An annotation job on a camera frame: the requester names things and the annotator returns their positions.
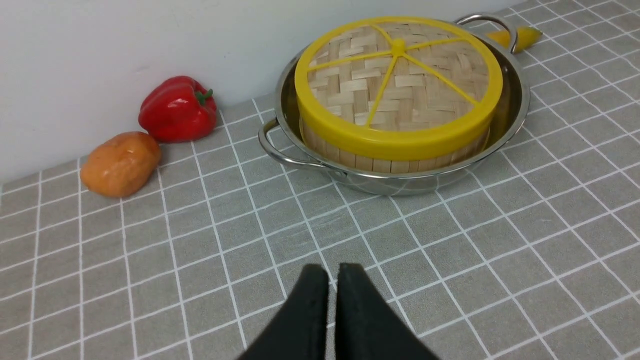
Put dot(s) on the stainless steel pot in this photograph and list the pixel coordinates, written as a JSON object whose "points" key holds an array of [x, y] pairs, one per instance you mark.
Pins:
{"points": [[281, 138]]}

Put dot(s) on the yellow-rimmed bamboo steamer basket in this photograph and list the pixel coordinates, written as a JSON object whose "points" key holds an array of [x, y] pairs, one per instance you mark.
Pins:
{"points": [[374, 165]]}

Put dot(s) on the yellow-rimmed woven bamboo lid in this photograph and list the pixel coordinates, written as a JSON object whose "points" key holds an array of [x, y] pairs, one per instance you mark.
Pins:
{"points": [[398, 88]]}

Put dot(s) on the orange-brown potato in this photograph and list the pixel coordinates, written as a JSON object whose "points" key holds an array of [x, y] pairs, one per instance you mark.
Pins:
{"points": [[122, 165]]}

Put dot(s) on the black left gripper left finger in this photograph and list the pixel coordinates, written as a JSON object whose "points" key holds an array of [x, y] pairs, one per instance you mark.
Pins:
{"points": [[298, 330]]}

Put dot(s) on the red bell pepper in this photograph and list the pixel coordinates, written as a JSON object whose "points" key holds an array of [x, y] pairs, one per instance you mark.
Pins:
{"points": [[179, 110]]}

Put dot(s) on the grey checked tablecloth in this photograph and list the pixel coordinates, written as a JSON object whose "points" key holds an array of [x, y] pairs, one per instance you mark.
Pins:
{"points": [[533, 256]]}

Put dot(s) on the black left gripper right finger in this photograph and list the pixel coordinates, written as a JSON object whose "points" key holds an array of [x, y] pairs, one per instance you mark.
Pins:
{"points": [[366, 327]]}

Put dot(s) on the yellow banana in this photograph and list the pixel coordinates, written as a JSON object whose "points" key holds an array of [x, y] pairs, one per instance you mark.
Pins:
{"points": [[527, 37]]}

